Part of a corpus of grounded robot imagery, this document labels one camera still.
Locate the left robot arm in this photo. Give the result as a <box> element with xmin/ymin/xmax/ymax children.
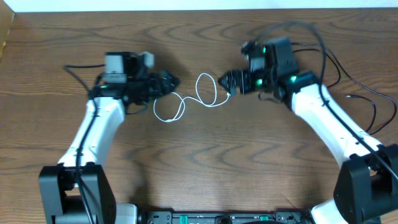
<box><xmin>39</xmin><ymin>52</ymin><xmax>180</xmax><ymax>223</ymax></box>

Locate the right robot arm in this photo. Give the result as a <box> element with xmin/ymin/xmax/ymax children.
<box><xmin>218</xmin><ymin>37</ymin><xmax>397</xmax><ymax>223</ymax></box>

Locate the cardboard box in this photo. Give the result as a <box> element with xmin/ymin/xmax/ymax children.
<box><xmin>0</xmin><ymin>0</ymin><xmax>15</xmax><ymax>58</ymax></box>

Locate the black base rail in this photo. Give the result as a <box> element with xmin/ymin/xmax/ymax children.
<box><xmin>146</xmin><ymin>210</ymin><xmax>315</xmax><ymax>224</ymax></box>

